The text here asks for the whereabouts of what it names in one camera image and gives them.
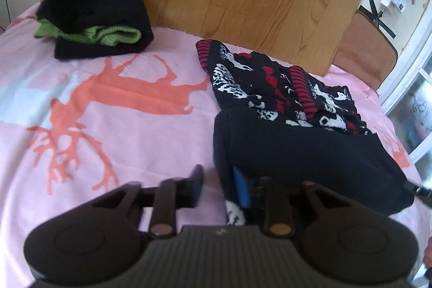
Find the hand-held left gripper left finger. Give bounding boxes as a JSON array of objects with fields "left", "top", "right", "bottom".
[{"left": 89, "top": 165, "right": 205, "bottom": 239}]

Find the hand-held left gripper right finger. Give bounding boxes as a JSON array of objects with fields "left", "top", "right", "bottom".
[{"left": 232, "top": 166, "right": 345, "bottom": 239}]

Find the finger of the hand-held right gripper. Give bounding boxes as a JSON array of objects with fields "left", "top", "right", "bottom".
[{"left": 403, "top": 180, "right": 432, "bottom": 205}]

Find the navy reindeer pattern sweater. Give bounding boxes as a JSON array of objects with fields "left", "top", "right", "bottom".
[{"left": 196, "top": 39, "right": 417, "bottom": 226}]

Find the frosted floral window pane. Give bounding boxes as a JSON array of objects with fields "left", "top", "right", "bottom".
[{"left": 388, "top": 70, "right": 432, "bottom": 154}]

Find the pink deer print bedsheet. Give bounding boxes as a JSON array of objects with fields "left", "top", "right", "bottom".
[{"left": 0, "top": 3, "right": 424, "bottom": 288}]

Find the brown padded cushion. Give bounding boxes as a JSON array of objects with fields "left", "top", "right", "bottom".
[{"left": 332, "top": 9, "right": 399, "bottom": 90}]

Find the black tape cross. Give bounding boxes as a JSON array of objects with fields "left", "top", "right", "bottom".
[{"left": 358, "top": 0, "right": 397, "bottom": 39}]

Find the black and green folded garment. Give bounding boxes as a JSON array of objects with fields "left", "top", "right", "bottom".
[{"left": 34, "top": 0, "right": 154, "bottom": 60}]

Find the white window frame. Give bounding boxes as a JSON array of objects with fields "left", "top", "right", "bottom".
[{"left": 377, "top": 0, "right": 432, "bottom": 175}]

